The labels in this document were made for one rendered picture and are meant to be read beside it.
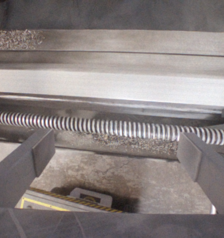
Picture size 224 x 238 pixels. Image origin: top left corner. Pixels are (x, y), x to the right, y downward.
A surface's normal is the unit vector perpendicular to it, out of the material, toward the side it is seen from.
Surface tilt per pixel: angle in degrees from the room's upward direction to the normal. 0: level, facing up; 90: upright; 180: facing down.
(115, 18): 12
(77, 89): 36
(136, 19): 7
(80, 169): 0
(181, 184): 0
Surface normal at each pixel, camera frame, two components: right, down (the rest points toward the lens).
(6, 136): -0.12, -0.11
